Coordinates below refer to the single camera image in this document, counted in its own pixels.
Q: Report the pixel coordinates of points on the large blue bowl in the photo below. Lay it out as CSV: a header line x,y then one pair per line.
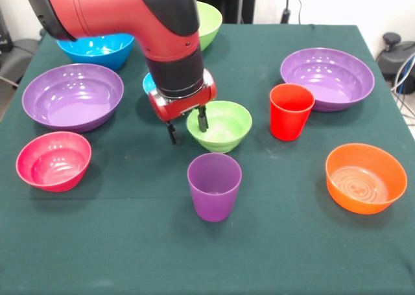
x,y
97,60

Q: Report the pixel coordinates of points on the orange bowl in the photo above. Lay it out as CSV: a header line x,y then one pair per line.
x,y
363,204

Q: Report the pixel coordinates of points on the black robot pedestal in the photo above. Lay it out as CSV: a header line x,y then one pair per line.
x,y
240,3

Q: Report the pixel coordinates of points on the small blue bowl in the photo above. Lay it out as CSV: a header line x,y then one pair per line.
x,y
148,84

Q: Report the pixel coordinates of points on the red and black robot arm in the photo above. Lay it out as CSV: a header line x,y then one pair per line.
x,y
129,13

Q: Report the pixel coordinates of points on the wide purple bowl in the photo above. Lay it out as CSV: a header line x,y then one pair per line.
x,y
340,81
71,107

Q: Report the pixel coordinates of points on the red cup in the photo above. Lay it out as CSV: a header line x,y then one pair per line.
x,y
288,120

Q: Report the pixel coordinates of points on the small green bowl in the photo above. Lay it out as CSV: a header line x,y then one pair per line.
x,y
227,136

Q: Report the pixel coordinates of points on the black office chair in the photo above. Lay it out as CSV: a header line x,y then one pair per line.
x,y
19,55

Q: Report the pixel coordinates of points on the large green bowl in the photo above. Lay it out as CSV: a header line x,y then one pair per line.
x,y
210,26

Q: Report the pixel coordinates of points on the black grey machine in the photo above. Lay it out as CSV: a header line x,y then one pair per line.
x,y
398,55

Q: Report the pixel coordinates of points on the purple cup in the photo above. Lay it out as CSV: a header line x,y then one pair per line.
x,y
214,207

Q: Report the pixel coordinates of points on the pink bowl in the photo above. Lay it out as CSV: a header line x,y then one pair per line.
x,y
52,168

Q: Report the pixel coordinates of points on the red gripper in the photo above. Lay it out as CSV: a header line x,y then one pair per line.
x,y
184,105

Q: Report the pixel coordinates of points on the dark green tablecloth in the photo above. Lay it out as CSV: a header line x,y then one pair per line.
x,y
194,243

